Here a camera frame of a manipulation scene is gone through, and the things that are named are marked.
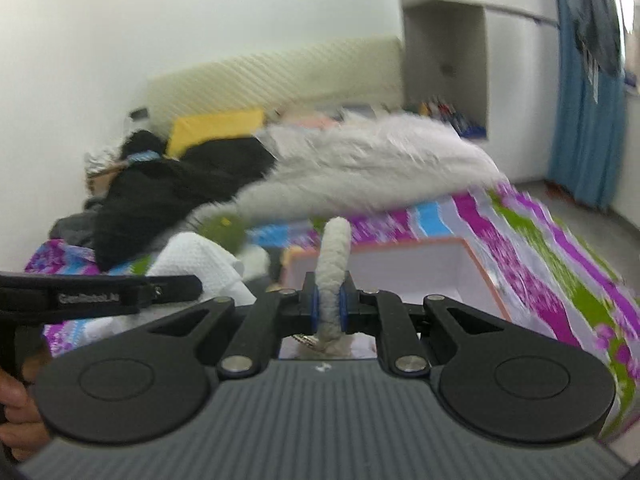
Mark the cream padded headboard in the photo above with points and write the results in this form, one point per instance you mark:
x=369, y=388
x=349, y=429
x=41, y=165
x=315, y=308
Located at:
x=275, y=80

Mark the blue curtain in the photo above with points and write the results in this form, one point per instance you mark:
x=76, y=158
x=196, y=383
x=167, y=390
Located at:
x=585, y=125

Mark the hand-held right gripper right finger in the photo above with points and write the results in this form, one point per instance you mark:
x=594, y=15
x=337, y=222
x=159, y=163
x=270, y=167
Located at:
x=345, y=307

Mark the green plush massage hammer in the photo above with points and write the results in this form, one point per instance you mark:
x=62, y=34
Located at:
x=222, y=232

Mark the black garment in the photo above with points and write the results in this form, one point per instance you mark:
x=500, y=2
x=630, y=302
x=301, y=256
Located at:
x=165, y=195

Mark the brown cardboard box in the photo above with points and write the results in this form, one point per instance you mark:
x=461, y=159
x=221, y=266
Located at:
x=102, y=179

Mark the hanging grey garment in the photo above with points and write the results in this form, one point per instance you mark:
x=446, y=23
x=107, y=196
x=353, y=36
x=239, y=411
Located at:
x=600, y=20

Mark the pink cardboard shoebox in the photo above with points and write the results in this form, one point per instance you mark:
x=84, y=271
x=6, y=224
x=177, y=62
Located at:
x=400, y=270

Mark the wall outlet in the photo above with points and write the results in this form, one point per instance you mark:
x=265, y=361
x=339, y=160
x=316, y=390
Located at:
x=447, y=70

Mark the black charger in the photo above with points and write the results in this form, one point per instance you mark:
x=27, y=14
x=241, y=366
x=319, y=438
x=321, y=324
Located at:
x=139, y=113

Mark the silver crumpled cloth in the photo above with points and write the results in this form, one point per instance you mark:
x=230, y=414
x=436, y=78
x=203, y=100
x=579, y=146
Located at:
x=100, y=157

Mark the purple floral bed sheet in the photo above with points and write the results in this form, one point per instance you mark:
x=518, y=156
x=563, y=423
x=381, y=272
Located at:
x=550, y=270

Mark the pink cloth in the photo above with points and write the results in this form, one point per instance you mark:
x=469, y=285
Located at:
x=320, y=121

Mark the light grey duvet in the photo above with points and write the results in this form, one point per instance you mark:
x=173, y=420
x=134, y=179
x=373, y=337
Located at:
x=375, y=170

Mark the yellow pillow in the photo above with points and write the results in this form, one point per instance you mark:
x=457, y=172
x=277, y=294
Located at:
x=215, y=127

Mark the white wardrobe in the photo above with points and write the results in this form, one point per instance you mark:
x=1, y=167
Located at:
x=515, y=85

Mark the row of small bottles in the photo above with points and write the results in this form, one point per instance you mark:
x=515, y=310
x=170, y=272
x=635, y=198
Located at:
x=445, y=112

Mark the person's left hand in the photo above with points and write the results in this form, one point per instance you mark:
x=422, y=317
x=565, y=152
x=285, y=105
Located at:
x=20, y=420

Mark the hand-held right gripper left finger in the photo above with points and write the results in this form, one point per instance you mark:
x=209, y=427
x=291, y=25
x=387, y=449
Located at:
x=312, y=306

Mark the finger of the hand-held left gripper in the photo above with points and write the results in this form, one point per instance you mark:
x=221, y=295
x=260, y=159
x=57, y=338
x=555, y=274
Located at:
x=175, y=289

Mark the white textured cloth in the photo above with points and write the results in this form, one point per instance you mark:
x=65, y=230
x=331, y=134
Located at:
x=200, y=260

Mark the white fluffy plush strip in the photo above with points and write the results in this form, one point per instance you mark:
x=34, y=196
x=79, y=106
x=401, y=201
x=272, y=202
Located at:
x=335, y=260

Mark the dark grey cloth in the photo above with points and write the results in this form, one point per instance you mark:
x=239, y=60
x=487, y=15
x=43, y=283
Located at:
x=75, y=225

